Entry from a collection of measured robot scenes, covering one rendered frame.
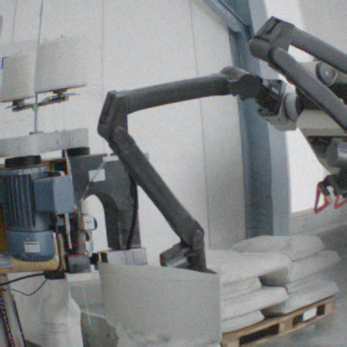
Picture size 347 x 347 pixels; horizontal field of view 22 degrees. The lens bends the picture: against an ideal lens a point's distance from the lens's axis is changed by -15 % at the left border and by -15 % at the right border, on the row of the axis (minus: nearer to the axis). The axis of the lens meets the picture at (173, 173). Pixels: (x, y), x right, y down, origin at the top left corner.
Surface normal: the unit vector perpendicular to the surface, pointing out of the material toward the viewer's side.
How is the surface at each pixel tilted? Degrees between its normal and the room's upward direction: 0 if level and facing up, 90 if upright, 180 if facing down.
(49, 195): 90
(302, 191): 90
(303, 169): 90
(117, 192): 90
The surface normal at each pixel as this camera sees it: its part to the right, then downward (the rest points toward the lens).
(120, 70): 0.64, 0.00
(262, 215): -0.76, 0.08
